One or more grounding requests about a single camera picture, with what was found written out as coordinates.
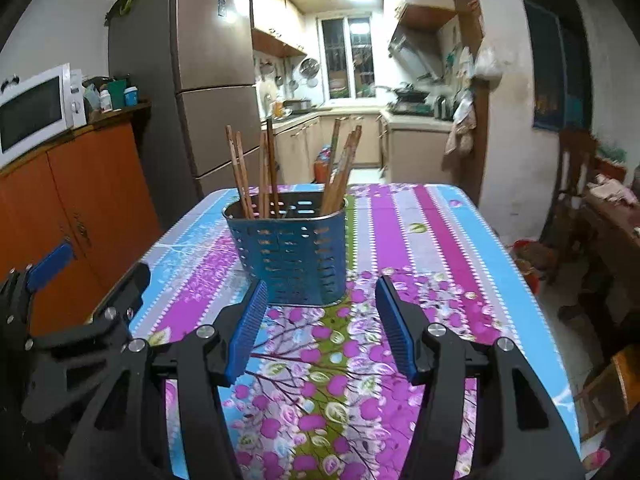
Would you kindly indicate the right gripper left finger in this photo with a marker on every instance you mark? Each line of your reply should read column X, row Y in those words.
column 237, row 327

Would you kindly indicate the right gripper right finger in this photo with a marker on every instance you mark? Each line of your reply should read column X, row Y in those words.
column 404, row 325

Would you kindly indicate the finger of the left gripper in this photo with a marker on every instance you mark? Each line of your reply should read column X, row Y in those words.
column 124, row 300
column 40, row 274

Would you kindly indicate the wooden chopstick two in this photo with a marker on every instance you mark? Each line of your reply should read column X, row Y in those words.
column 244, row 177

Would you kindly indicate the wooden chopstick one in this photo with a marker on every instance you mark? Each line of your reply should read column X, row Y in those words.
column 237, row 171

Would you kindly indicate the wooden chopstick four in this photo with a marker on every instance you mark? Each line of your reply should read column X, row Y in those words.
column 272, row 169

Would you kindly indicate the wooden chopstick three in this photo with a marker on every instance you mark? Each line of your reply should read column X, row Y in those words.
column 263, row 174

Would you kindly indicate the wooden chopstick five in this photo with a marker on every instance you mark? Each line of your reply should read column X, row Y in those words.
column 333, row 147

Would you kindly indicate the kitchen window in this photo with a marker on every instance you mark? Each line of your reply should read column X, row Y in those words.
column 347, row 50

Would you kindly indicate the blue perforated utensil holder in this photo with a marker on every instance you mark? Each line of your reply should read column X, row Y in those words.
column 298, row 252

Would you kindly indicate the orange wooden cabinet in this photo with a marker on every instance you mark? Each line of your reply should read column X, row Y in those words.
column 87, row 188

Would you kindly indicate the white microwave oven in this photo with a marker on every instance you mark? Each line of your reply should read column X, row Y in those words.
column 38, row 109

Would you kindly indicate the white bottle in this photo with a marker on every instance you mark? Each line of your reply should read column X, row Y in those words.
column 106, row 103

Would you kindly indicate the blue lidded jar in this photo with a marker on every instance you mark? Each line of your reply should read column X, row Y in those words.
column 131, row 96

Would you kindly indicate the steel kettle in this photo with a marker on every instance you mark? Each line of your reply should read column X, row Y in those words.
column 442, row 109

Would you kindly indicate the dark wooden side table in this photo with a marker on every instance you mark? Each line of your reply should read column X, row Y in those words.
column 612, row 249

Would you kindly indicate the black wok on stove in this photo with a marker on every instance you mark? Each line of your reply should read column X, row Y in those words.
column 406, row 93

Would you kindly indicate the wooden dining chair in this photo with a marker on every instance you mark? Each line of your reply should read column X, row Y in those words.
column 576, row 157

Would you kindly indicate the range hood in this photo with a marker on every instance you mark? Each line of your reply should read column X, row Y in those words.
column 417, row 52

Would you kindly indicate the white hanging plastic bag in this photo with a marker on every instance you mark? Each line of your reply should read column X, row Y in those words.
column 487, row 65

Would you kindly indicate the grey refrigerator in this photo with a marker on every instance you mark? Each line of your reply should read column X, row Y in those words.
column 193, row 60

